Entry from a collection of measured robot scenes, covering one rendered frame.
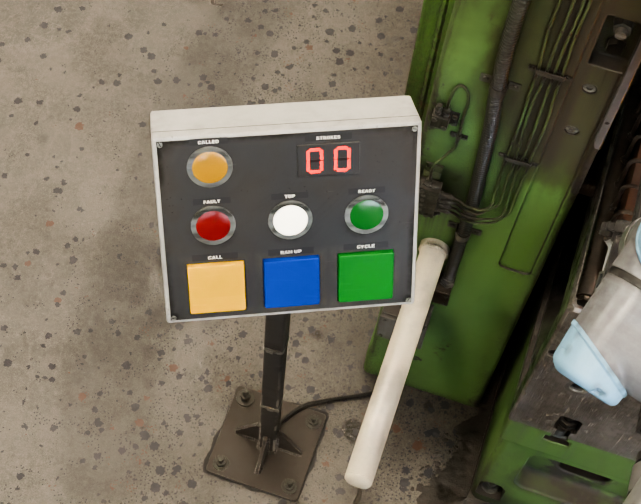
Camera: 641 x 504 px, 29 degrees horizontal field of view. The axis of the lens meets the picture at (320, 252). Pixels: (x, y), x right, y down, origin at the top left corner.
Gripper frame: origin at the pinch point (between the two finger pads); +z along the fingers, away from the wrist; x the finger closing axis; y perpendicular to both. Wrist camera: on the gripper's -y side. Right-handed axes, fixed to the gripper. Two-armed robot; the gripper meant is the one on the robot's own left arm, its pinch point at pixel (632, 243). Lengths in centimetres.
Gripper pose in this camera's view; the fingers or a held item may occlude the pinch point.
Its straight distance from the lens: 150.6
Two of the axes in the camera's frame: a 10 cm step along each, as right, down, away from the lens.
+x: 9.5, 3.0, -1.1
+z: 1.0, 0.5, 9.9
